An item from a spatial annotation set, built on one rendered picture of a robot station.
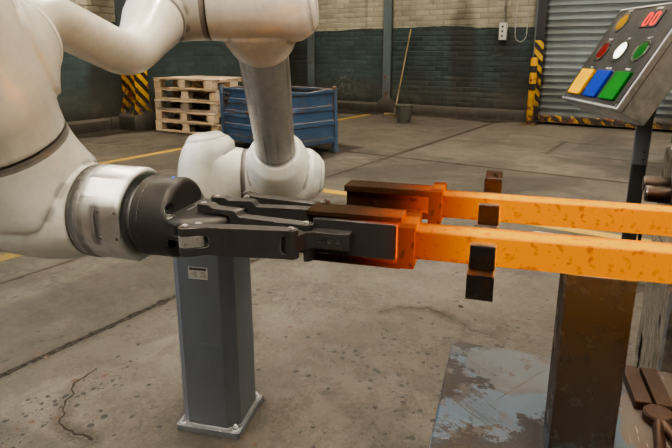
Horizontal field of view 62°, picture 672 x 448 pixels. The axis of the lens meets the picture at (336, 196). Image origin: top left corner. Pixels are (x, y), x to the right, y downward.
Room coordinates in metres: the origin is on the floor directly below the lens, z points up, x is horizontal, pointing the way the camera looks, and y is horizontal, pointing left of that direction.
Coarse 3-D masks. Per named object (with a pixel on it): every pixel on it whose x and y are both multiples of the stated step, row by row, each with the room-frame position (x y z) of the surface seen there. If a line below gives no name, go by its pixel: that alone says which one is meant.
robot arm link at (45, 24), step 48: (0, 0) 0.46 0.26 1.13; (48, 0) 0.59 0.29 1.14; (144, 0) 0.92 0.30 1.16; (0, 48) 0.45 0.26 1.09; (48, 48) 0.51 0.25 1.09; (96, 48) 0.69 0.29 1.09; (144, 48) 0.81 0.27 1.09; (0, 96) 0.45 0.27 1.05; (48, 96) 0.49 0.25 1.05; (0, 144) 0.45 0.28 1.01; (48, 144) 0.49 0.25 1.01
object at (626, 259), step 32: (416, 224) 0.43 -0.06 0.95; (320, 256) 0.45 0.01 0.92; (352, 256) 0.44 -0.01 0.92; (416, 256) 0.42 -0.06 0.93; (448, 256) 0.42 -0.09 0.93; (512, 256) 0.40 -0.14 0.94; (544, 256) 0.40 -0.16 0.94; (576, 256) 0.39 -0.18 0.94; (608, 256) 0.38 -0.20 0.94; (640, 256) 0.38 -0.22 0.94
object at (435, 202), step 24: (360, 192) 0.57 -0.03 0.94; (384, 192) 0.56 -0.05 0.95; (408, 192) 0.55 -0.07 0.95; (432, 192) 0.53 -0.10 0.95; (456, 192) 0.55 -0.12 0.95; (480, 192) 0.55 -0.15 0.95; (432, 216) 0.53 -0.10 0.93; (456, 216) 0.54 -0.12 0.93; (504, 216) 0.52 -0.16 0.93; (528, 216) 0.52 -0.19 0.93; (552, 216) 0.51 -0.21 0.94; (576, 216) 0.50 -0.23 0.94; (600, 216) 0.50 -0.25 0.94; (624, 216) 0.49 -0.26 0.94; (648, 216) 0.48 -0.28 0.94
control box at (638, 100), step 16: (640, 16) 1.48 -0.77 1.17; (656, 16) 1.39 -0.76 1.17; (608, 32) 1.60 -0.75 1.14; (624, 32) 1.51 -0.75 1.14; (640, 32) 1.42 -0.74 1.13; (656, 32) 1.34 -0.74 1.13; (608, 48) 1.53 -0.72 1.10; (656, 48) 1.30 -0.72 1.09; (592, 64) 1.57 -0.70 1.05; (608, 64) 1.47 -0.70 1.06; (624, 64) 1.39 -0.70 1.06; (640, 64) 1.32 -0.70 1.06; (656, 64) 1.29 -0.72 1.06; (608, 80) 1.42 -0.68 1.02; (640, 80) 1.29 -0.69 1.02; (656, 80) 1.29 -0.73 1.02; (576, 96) 1.53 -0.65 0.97; (624, 96) 1.29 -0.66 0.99; (640, 96) 1.29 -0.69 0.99; (656, 96) 1.29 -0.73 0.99; (592, 112) 1.54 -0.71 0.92; (608, 112) 1.39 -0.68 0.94; (624, 112) 1.29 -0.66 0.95; (640, 112) 1.29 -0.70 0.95
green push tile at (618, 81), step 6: (618, 72) 1.38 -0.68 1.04; (624, 72) 1.35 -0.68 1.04; (630, 72) 1.32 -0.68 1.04; (612, 78) 1.39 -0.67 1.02; (618, 78) 1.36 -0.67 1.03; (624, 78) 1.33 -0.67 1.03; (612, 84) 1.37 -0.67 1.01; (618, 84) 1.34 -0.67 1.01; (624, 84) 1.32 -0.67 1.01; (606, 90) 1.37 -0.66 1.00; (612, 90) 1.35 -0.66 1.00; (618, 90) 1.32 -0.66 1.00; (600, 96) 1.38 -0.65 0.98; (606, 96) 1.35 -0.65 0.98; (612, 96) 1.33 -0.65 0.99
